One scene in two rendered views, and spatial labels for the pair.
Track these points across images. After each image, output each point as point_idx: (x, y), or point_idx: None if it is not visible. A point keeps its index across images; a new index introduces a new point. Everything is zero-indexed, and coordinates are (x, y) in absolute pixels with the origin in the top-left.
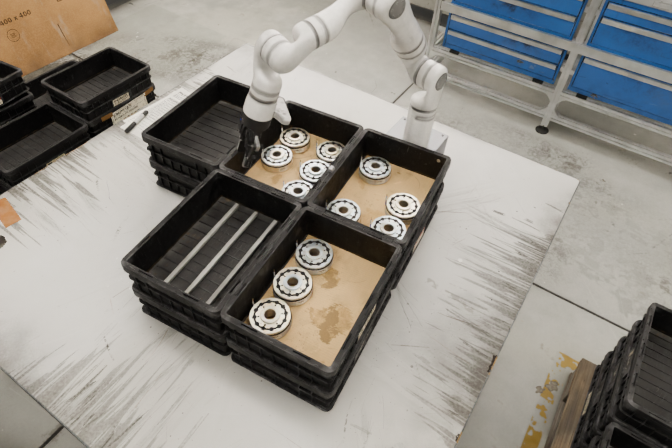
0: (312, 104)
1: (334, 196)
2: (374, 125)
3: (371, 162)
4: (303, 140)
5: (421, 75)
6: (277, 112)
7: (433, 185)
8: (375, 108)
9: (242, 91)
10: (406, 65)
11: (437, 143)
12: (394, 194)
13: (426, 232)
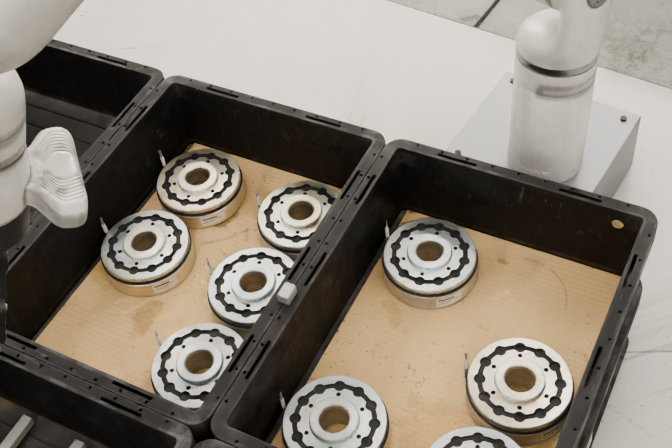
0: (269, 57)
1: (313, 360)
2: (434, 99)
3: (416, 241)
4: (221, 188)
5: None
6: (36, 189)
7: (608, 321)
8: (435, 49)
9: (55, 60)
10: None
11: (610, 145)
12: (490, 346)
13: (601, 428)
